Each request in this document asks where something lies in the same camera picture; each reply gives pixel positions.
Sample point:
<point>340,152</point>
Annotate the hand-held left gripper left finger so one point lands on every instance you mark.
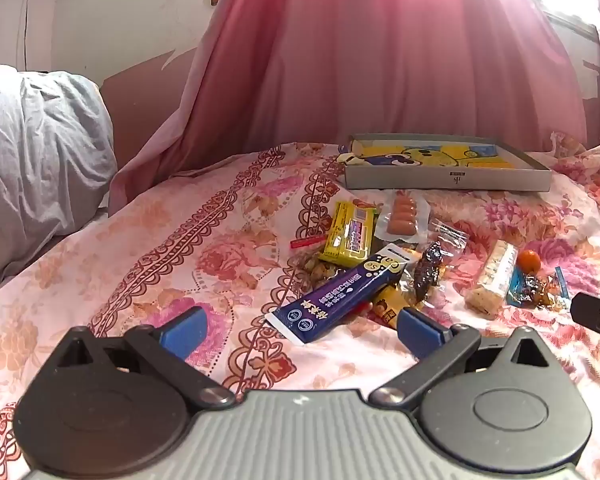
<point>186,332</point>

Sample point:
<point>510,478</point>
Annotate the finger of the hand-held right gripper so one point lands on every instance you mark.
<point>592,312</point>

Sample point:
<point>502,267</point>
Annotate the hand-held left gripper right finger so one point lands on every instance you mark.
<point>422,334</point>

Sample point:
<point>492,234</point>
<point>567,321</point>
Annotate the orange-yellow snack packet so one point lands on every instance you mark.
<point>387,310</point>

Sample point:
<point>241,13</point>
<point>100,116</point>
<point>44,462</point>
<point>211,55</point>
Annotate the blue-edged packet of brown candy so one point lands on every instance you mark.
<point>532,290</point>

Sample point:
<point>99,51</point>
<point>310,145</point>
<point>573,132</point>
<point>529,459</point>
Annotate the clear packet of dark meat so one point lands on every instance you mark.
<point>427,270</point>

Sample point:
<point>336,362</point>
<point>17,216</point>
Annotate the small orange fruit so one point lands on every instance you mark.
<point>528,262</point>

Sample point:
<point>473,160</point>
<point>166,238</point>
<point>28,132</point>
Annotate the rice cracker bar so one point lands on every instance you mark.
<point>492,280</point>

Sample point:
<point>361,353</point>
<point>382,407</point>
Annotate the long purple snack packet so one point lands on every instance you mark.
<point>330,300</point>

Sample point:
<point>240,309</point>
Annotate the clear pack of sausages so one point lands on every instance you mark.
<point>400,215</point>

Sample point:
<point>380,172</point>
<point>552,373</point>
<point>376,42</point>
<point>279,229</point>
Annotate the yellow snack packet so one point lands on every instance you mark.
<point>347,235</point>

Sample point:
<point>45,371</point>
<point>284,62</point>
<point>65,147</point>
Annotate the clear quail egg packet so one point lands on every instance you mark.
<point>311,272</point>

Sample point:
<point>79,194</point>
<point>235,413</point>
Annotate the grey tray with cartoon print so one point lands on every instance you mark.
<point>445,180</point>

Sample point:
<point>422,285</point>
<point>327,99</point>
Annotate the pink floral bedsheet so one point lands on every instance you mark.
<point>130,260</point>

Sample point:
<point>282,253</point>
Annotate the grey blanket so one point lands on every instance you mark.
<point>40,160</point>

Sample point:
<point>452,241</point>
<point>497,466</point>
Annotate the window frame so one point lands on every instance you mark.
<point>572,30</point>

